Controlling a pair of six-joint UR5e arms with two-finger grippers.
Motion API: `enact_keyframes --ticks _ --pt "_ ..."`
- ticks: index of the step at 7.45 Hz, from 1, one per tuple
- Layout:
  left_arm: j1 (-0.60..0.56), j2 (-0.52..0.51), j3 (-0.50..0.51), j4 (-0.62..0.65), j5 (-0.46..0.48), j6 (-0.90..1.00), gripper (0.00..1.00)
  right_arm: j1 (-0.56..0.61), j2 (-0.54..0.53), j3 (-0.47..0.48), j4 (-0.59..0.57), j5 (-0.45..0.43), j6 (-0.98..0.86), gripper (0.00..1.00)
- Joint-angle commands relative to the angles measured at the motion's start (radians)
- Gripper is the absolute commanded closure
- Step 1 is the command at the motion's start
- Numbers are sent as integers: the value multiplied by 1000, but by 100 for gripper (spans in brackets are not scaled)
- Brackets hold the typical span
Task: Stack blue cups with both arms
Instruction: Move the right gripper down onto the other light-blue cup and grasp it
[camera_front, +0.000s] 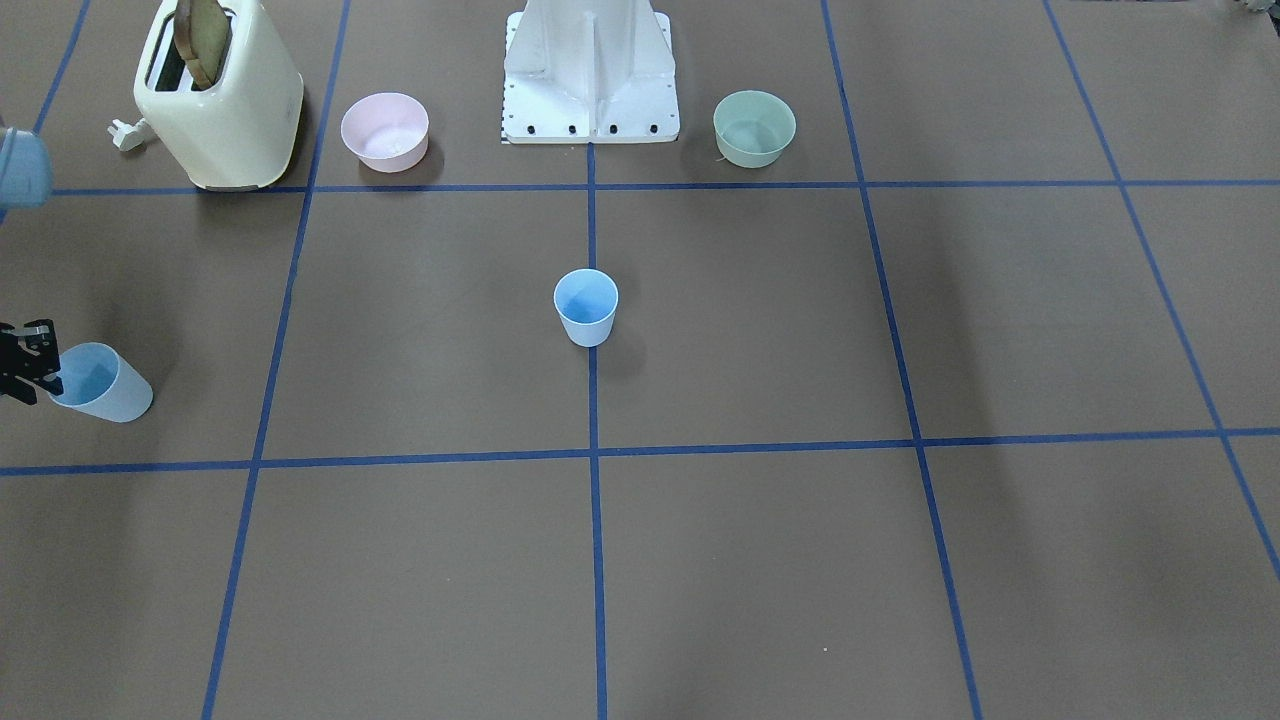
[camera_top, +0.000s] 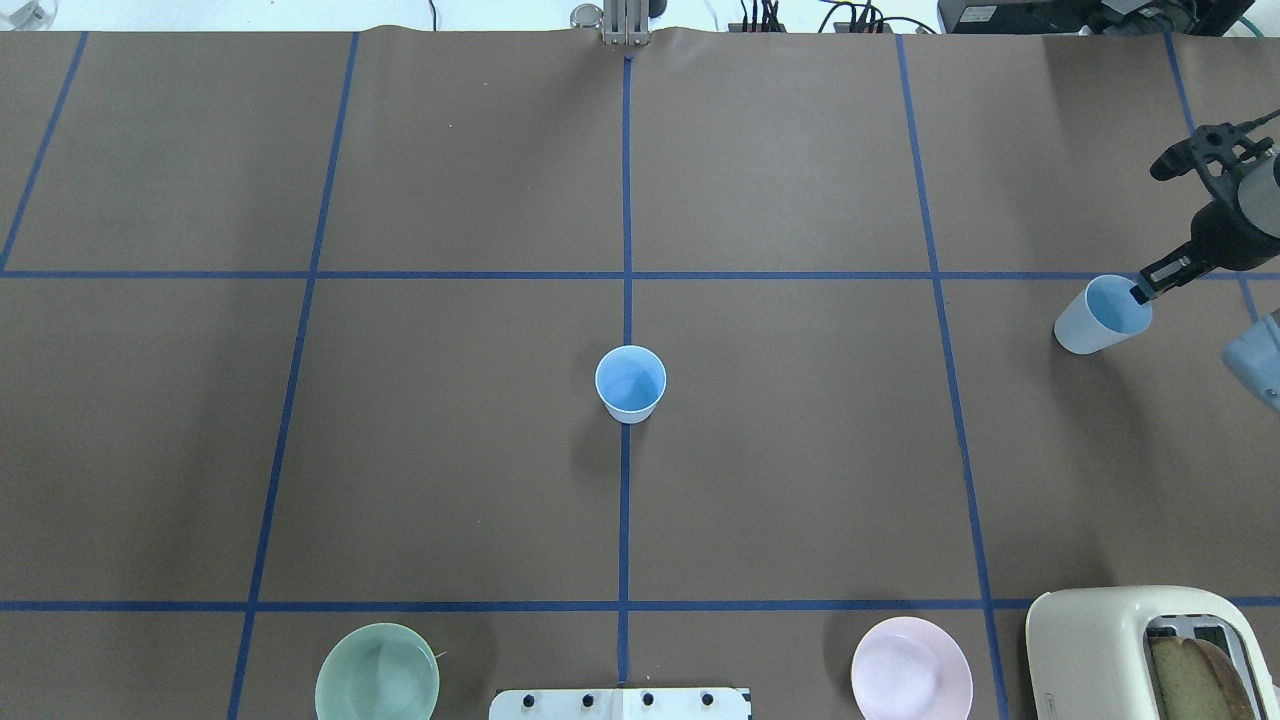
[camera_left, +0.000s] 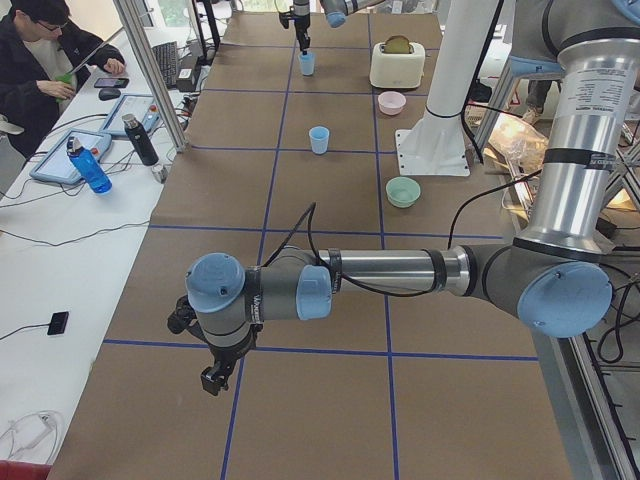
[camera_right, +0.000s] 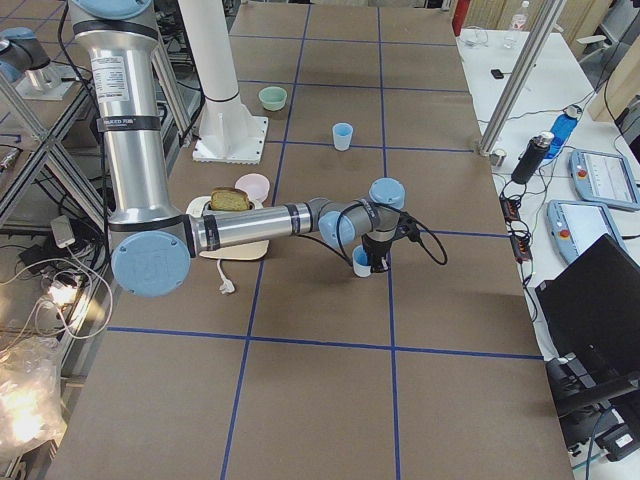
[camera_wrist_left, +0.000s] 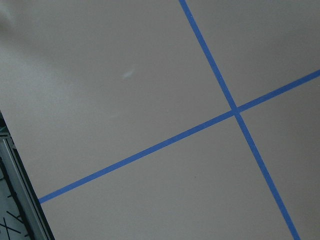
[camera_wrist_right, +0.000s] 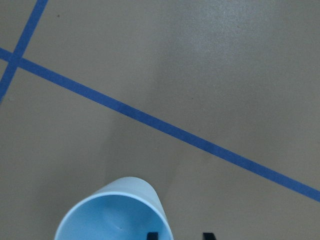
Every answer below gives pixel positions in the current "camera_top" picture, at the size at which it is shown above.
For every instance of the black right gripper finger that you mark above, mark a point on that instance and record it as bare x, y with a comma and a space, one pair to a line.
1182, 266

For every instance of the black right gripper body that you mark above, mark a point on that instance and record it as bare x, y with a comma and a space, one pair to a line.
1227, 238

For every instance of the blue cup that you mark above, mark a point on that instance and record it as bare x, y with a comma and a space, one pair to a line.
630, 381
1103, 314

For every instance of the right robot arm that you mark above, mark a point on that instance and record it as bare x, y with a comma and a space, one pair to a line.
1253, 356

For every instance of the cream toaster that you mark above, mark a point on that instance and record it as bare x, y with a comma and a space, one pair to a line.
1088, 649

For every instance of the toast slice in toaster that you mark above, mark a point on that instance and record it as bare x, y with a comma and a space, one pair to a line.
1196, 680

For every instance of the pink bowl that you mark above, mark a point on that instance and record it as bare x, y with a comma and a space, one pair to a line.
910, 668

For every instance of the small metal cylinder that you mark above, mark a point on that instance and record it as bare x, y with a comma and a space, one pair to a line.
586, 16

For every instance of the green bowl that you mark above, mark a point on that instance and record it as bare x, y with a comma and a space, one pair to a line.
378, 671

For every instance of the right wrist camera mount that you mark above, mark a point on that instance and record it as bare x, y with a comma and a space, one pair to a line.
1221, 156

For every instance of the aluminium frame post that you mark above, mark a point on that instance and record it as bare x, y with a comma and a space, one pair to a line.
625, 23

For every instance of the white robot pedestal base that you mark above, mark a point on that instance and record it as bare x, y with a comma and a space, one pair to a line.
623, 703

